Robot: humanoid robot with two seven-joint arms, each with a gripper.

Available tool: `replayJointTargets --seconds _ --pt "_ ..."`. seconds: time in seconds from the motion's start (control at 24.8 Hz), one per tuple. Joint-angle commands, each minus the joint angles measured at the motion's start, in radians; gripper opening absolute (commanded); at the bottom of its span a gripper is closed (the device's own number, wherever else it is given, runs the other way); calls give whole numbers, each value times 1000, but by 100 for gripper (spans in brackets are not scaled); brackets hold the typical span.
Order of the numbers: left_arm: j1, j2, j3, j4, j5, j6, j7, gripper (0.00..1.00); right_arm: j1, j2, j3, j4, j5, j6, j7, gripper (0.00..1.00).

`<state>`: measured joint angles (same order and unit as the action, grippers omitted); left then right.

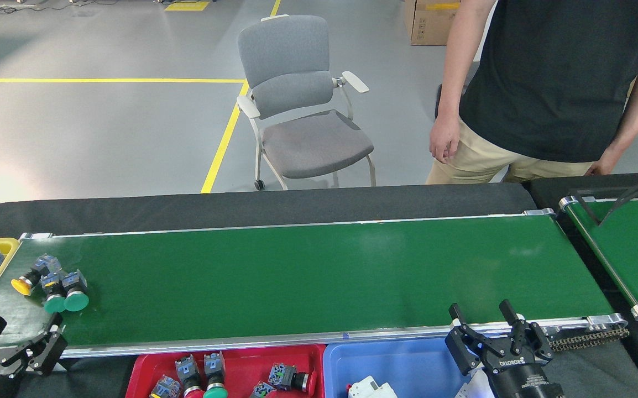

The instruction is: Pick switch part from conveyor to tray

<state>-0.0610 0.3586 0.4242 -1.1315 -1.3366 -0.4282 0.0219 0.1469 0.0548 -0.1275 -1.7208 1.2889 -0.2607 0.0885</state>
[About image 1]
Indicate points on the brown cardboard box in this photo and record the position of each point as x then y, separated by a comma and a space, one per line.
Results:
429, 25

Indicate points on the green feeder conveyor belt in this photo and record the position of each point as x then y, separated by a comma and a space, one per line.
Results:
628, 249

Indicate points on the green mushroom push button switch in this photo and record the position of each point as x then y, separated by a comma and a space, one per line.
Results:
76, 301
214, 365
53, 304

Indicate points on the red plastic tray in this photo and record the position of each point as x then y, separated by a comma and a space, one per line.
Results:
241, 359

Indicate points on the red and yellow button switch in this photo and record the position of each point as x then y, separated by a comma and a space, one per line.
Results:
165, 387

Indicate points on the person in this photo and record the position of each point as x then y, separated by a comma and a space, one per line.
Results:
551, 72

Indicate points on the person's left hand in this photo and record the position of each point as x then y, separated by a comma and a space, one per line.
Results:
606, 163

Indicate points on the wide green conveyor belt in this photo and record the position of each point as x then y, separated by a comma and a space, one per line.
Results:
297, 276

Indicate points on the grey office chair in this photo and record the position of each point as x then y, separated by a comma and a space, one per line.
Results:
286, 50

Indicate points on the small green push button switch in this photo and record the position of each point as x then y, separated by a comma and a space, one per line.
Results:
263, 391

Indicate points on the blue plastic tray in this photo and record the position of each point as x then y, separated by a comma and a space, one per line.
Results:
396, 365

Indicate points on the person's right hand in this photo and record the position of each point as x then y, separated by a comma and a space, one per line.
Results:
444, 135

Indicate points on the yellow mushroom push button switch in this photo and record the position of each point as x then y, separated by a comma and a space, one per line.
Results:
20, 286

